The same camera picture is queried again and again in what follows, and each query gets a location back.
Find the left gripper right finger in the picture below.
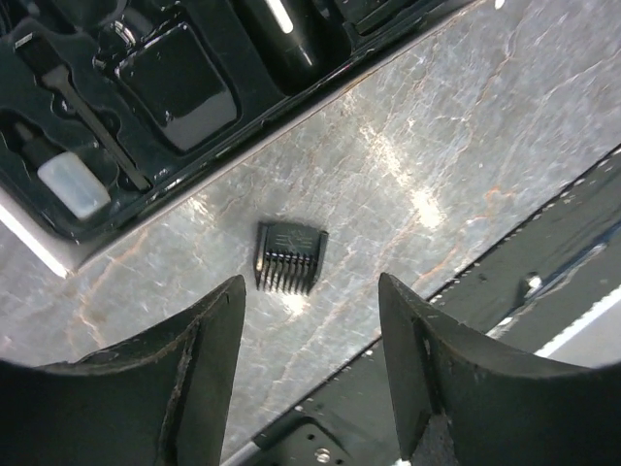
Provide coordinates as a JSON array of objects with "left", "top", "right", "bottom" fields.
[{"left": 378, "top": 273, "right": 620, "bottom": 465}]

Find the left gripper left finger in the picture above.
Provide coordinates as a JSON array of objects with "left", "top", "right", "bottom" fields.
[{"left": 1, "top": 276, "right": 245, "bottom": 465}]

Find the black comb guard attachment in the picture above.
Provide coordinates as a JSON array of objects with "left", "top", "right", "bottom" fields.
[{"left": 254, "top": 221, "right": 329, "bottom": 296}]

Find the white clipper kit box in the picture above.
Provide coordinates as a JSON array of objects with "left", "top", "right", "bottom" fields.
[{"left": 1, "top": 1, "right": 461, "bottom": 277}]

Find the black silver hair clipper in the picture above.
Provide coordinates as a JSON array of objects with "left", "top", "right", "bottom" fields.
[{"left": 232, "top": 0, "right": 350, "bottom": 95}]

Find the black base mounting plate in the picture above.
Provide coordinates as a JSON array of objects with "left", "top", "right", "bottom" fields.
[{"left": 247, "top": 150, "right": 620, "bottom": 465}]

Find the small clear oil bottle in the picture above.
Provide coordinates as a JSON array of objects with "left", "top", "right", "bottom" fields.
[{"left": 37, "top": 151, "right": 111, "bottom": 220}]

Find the black cleaning brush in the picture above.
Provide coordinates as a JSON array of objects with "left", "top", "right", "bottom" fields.
[{"left": 16, "top": 34, "right": 150, "bottom": 191}]

